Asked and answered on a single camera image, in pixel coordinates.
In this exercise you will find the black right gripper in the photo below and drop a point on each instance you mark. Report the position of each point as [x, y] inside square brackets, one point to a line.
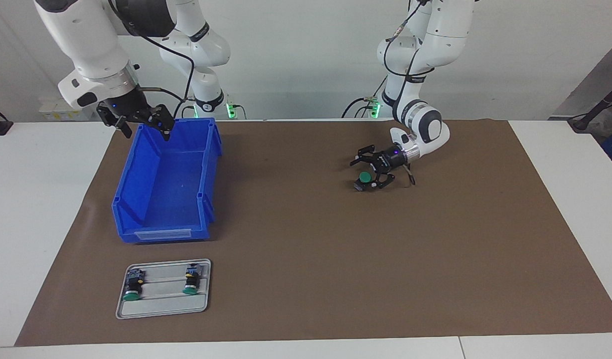
[126, 107]

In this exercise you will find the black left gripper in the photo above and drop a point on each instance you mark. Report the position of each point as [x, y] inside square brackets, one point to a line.
[389, 159]

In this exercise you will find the green push button switch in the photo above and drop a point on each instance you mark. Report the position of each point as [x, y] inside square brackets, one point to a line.
[133, 286]
[364, 177]
[191, 281]

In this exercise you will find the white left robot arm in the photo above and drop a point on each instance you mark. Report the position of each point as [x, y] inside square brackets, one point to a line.
[435, 30]

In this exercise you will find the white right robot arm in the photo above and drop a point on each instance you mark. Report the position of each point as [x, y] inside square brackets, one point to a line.
[86, 40]

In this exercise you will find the blue plastic storage bin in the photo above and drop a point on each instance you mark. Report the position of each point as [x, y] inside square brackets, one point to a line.
[166, 199]

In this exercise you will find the brown table mat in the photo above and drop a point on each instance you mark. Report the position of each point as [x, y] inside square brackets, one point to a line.
[336, 274]

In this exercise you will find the grey metal tray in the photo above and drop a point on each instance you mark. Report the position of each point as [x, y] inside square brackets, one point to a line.
[164, 304]

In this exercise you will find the black stand base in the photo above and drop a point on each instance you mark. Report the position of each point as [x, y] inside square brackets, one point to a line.
[592, 112]

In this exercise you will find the white wall socket box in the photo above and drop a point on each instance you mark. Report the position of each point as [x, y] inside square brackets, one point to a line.
[62, 107]

